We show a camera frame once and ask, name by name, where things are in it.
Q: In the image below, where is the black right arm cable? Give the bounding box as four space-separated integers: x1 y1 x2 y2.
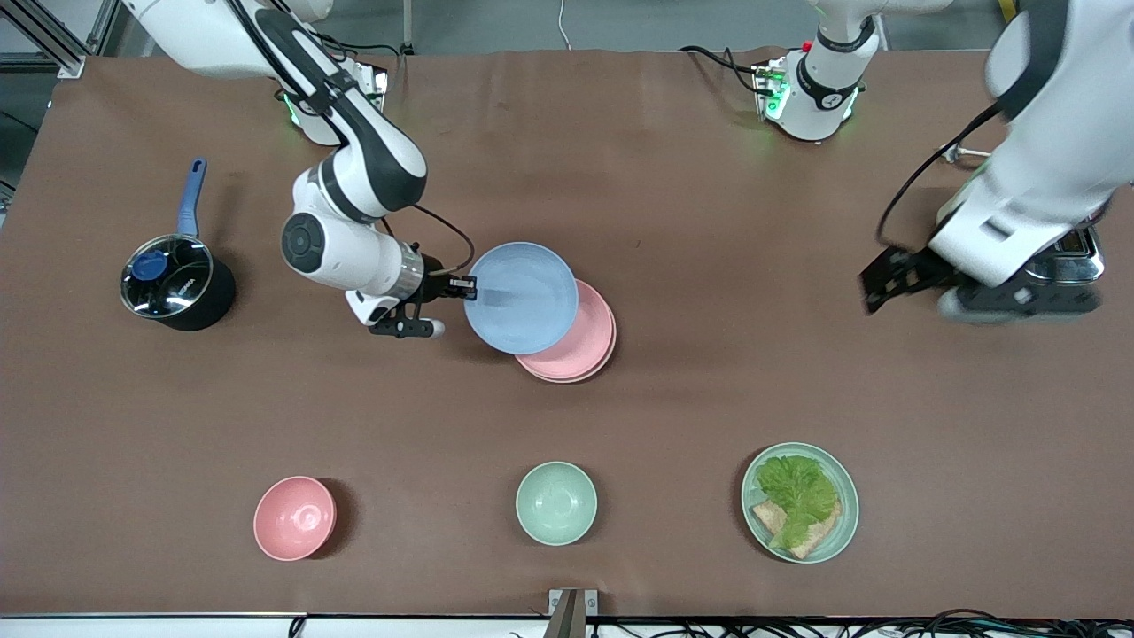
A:
381 204 477 277

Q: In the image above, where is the beige plate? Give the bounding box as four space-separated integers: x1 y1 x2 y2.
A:
524 350 619 386

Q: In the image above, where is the black saucepan with blue handle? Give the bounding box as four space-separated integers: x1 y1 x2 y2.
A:
120 158 237 333

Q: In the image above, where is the glass lid with blue knob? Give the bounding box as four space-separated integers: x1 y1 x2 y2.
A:
120 234 216 319

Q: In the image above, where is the black base cable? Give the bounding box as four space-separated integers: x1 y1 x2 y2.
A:
680 44 768 97

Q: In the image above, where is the pink plate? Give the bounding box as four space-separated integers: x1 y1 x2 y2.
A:
514 278 618 384

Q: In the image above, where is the green bowl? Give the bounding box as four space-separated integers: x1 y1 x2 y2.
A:
515 461 599 547

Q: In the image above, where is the metal table edge bracket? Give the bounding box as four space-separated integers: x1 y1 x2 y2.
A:
548 588 600 638

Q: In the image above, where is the aluminium frame profile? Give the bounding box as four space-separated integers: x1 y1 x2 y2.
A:
0 0 122 81

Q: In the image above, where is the light blue plate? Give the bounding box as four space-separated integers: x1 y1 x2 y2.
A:
463 241 580 356

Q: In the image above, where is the pink bowl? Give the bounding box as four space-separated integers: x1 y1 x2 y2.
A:
252 476 338 562

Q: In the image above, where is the green plate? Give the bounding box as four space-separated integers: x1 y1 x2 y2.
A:
741 442 861 565

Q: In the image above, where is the green lettuce leaf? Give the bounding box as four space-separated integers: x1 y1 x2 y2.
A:
754 455 841 550

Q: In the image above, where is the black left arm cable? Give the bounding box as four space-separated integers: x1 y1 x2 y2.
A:
875 102 1011 249

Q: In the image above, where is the silver toaster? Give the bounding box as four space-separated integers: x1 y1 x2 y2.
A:
936 197 1107 318

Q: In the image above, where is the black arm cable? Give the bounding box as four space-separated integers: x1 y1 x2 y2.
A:
381 204 477 277
875 102 1011 249

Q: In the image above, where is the brown bread slice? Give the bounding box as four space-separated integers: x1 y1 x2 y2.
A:
751 498 843 560

